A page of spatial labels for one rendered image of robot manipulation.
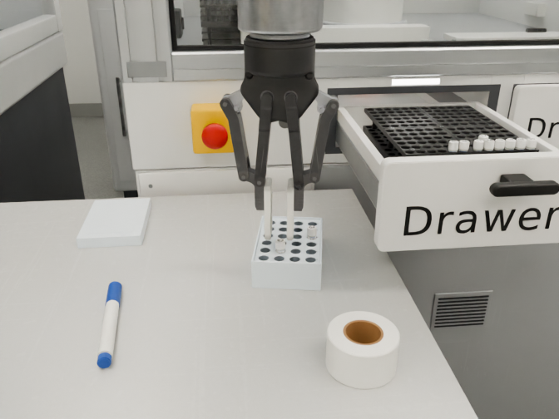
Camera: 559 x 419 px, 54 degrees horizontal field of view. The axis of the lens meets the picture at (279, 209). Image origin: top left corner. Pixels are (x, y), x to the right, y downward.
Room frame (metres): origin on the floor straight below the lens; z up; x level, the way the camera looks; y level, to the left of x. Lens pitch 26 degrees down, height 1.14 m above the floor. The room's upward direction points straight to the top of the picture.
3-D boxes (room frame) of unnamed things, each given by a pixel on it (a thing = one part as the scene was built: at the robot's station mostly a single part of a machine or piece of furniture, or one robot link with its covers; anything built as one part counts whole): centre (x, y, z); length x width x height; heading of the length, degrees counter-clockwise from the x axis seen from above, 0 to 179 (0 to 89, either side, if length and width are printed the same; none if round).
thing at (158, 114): (1.37, -0.22, 0.87); 1.02 x 0.95 x 0.14; 96
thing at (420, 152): (0.67, -0.25, 0.90); 0.18 x 0.02 x 0.01; 96
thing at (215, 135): (0.81, 0.10, 0.88); 0.04 x 0.03 x 0.04; 96
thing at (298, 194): (0.59, -0.03, 0.88); 0.03 x 0.01 x 0.05; 87
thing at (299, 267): (0.62, -0.01, 0.78); 0.12 x 0.08 x 0.04; 176
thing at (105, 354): (0.49, 0.18, 0.77); 0.14 x 0.02 x 0.02; 11
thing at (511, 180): (0.54, -0.26, 0.91); 0.07 x 0.04 x 0.01; 96
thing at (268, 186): (0.59, 0.01, 0.85); 0.03 x 0.01 x 0.07; 177
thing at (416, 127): (0.77, -0.24, 0.87); 0.22 x 0.18 x 0.06; 6
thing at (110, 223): (0.73, 0.24, 0.77); 0.13 x 0.09 x 0.02; 6
